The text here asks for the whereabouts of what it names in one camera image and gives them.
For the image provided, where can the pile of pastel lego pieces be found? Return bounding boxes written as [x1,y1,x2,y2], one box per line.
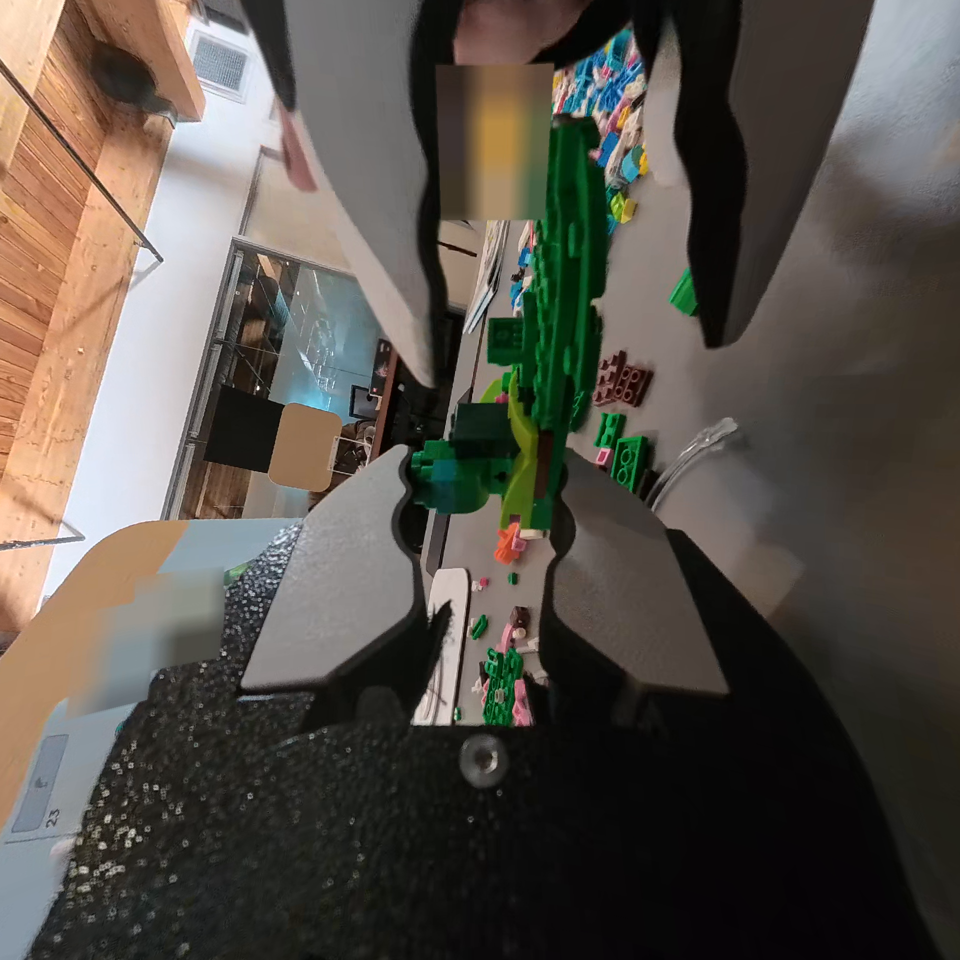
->
[551,26,652,226]

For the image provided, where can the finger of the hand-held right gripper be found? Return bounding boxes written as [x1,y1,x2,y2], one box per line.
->
[643,0,876,350]
[281,0,455,390]

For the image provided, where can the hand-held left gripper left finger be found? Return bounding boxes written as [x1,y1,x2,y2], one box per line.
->
[240,444,429,695]

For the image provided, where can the green lego plate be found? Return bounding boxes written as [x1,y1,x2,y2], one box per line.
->
[611,435,651,496]

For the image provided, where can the black ceiling fixture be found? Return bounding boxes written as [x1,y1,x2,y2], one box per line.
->
[90,41,177,115]

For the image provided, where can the scattered small lego pieces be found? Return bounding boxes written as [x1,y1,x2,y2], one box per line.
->
[468,570,543,727]

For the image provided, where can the green lego build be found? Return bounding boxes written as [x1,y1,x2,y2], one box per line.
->
[408,116,610,543]

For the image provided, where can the glass window wall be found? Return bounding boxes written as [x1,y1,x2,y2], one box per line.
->
[180,236,466,519]

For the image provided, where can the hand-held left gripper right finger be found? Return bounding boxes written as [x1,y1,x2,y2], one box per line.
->
[538,447,730,695]

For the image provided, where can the black panel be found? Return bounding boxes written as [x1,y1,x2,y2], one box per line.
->
[202,386,285,474]

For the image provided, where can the instruction booklet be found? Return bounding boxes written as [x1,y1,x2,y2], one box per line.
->
[463,221,513,336]

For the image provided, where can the person's right hand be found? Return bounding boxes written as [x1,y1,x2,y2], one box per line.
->
[453,0,594,66]

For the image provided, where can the wall vent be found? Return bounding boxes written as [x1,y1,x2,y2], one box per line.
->
[187,30,252,102]

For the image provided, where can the wooden ceiling beam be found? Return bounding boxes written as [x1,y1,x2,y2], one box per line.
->
[71,0,209,125]

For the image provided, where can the brown lego plate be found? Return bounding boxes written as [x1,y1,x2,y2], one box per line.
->
[591,351,655,410]

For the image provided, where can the clear curved lego rod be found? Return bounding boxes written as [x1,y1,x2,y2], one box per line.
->
[643,418,744,505]

